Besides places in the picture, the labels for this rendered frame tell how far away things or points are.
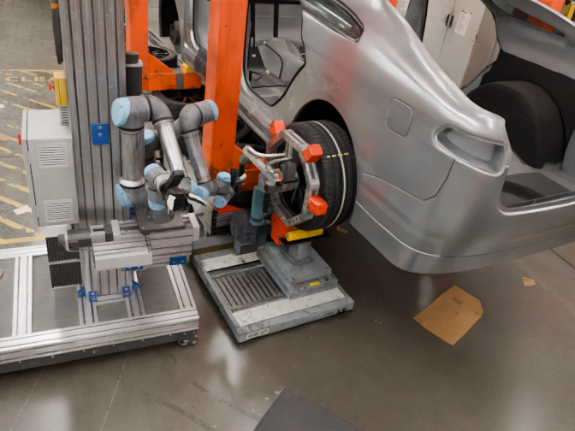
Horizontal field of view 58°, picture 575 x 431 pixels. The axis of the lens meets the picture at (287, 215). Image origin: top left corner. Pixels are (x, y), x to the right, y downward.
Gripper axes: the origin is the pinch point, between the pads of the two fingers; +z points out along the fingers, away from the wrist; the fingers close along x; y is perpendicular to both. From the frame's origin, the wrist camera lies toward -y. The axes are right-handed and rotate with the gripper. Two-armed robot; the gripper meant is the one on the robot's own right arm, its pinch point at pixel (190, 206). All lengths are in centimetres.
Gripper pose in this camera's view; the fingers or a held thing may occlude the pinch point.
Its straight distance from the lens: 203.7
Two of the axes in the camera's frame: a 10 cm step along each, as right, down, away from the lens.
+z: 5.8, 5.1, -6.3
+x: -7.7, 1.1, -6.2
